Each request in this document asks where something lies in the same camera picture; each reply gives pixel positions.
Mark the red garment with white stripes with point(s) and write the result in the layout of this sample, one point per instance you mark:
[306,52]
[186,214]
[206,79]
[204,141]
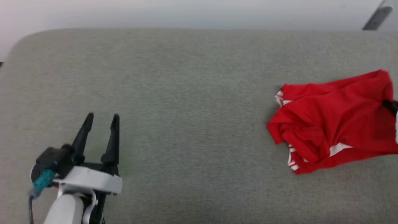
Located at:
[332,121]

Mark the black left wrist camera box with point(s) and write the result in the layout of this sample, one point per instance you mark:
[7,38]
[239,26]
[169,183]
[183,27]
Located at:
[54,160]

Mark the grey fabric sofa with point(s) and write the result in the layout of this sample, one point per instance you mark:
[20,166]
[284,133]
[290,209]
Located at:
[192,124]

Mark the grey flat bar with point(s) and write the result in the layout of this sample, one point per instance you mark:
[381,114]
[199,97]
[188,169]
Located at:
[377,18]

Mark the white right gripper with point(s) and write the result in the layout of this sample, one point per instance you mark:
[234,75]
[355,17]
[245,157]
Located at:
[397,127]

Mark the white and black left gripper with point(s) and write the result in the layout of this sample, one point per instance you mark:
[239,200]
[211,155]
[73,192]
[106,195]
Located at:
[90,179]

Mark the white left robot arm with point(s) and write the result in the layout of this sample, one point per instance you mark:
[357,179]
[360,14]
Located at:
[63,210]

